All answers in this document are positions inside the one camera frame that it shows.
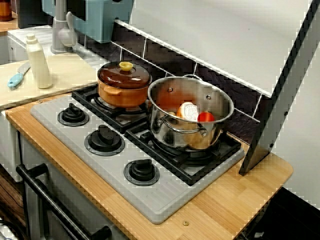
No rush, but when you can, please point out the stainless steel pot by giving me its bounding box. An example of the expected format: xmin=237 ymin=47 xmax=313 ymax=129
xmin=146 ymin=73 xmax=235 ymax=152

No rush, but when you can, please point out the white orange toy food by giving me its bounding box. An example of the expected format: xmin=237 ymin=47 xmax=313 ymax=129
xmin=176 ymin=101 xmax=198 ymax=121

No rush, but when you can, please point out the orange toy pot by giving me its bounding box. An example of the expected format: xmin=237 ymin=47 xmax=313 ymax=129
xmin=96 ymin=79 xmax=151 ymax=109

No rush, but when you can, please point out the red toy tomato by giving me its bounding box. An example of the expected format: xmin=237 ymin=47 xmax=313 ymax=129
xmin=197 ymin=111 xmax=216 ymax=123

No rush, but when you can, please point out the black stove knob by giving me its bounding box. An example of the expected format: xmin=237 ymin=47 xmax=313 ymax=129
xmin=56 ymin=102 xmax=89 ymax=128
xmin=83 ymin=124 xmax=126 ymax=157
xmin=123 ymin=158 xmax=161 ymax=187

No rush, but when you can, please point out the black burner grate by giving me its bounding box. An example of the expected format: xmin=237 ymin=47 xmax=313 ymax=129
xmin=124 ymin=122 xmax=242 ymax=186
xmin=71 ymin=84 xmax=153 ymax=135

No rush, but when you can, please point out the brown lid yellow knob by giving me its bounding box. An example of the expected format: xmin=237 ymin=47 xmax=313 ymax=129
xmin=96 ymin=61 xmax=153 ymax=90

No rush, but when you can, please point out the black tile backsplash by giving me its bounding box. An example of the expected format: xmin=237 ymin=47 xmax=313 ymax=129
xmin=77 ymin=19 xmax=272 ymax=151

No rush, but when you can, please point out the grey stove plate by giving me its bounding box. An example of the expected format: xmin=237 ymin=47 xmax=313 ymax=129
xmin=30 ymin=96 xmax=245 ymax=225

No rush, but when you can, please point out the light wooden cutting board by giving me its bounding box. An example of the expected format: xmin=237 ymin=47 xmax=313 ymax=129
xmin=0 ymin=53 xmax=111 ymax=111

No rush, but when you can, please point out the dark side panel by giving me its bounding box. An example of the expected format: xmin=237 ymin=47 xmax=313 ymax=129
xmin=238 ymin=0 xmax=320 ymax=177

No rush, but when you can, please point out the white oven cabinet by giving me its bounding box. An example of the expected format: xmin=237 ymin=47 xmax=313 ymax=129
xmin=0 ymin=109 xmax=116 ymax=240

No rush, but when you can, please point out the cream plastic bottle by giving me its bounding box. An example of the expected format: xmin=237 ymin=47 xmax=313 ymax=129
xmin=25 ymin=33 xmax=53 ymax=90

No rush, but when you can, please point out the grey toy faucet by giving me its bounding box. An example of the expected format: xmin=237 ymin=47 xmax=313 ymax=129
xmin=50 ymin=0 xmax=78 ymax=55

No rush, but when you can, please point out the white sink counter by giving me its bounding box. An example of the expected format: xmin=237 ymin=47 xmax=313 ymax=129
xmin=0 ymin=24 xmax=111 ymax=66

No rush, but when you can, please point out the brown jar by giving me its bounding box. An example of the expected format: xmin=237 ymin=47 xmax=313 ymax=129
xmin=0 ymin=0 xmax=13 ymax=22

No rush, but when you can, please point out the black oven door handle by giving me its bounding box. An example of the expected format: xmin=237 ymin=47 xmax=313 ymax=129
xmin=15 ymin=163 xmax=113 ymax=240

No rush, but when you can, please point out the grey knife blue handle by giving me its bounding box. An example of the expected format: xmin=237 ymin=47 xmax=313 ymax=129
xmin=7 ymin=61 xmax=32 ymax=89

